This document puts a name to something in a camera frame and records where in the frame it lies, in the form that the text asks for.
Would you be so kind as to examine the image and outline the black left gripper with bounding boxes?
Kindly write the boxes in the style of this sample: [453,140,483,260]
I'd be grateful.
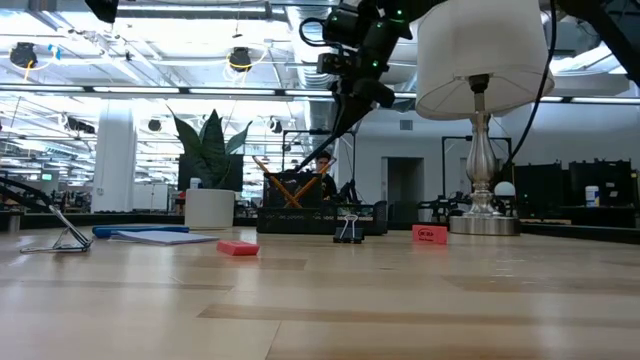
[83,0,120,24]

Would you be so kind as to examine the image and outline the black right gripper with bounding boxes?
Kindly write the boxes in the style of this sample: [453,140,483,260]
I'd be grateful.
[317,0,416,139]

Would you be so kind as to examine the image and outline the black pen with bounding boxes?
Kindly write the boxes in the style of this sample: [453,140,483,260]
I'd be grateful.
[296,128,347,174]

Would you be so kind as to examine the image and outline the orange pencil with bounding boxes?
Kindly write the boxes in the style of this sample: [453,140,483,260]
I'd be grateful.
[284,158,337,209]
[252,155,304,209]

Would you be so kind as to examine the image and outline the black mesh desk organizer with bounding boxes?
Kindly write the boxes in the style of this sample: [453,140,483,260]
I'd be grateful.
[256,171,389,237]

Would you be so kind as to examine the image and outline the black binder clip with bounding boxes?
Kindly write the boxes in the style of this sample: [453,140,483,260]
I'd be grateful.
[332,213,365,245]

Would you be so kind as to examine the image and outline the red label box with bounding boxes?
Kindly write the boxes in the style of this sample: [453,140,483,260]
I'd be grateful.
[412,224,449,246]

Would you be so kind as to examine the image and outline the pink eraser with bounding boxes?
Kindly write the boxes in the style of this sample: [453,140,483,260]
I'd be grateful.
[216,240,261,258]

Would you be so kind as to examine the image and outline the pale sticky note pad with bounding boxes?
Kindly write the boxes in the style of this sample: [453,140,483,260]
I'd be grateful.
[109,229,220,247]

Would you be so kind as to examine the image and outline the blue handled scissors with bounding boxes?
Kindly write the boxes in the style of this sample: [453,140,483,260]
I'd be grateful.
[92,225,191,239]

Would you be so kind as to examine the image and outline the metal phone stand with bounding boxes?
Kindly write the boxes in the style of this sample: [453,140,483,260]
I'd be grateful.
[19,204,95,255]

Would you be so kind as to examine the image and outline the person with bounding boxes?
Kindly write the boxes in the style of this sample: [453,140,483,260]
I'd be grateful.
[314,150,339,200]

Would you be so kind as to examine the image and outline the black ceiling device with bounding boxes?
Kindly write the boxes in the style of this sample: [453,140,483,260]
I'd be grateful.
[10,42,39,70]
[229,46,253,71]

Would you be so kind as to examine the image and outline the black background monitor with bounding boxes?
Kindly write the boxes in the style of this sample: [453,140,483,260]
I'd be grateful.
[177,153,245,193]

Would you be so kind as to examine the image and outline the white shade silver table lamp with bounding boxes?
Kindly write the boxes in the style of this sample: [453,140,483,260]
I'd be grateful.
[415,0,555,237]

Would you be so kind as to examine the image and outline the white square pillar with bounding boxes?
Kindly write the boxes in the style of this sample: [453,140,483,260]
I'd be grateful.
[90,107,137,214]

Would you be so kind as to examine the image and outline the green plant in white pot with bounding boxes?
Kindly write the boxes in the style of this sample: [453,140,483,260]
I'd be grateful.
[167,105,254,230]

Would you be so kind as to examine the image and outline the silver spiral ventilation duct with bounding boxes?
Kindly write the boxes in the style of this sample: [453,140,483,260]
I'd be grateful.
[285,0,346,156]

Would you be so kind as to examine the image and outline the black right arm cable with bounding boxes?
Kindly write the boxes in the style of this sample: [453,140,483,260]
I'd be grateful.
[499,0,559,174]

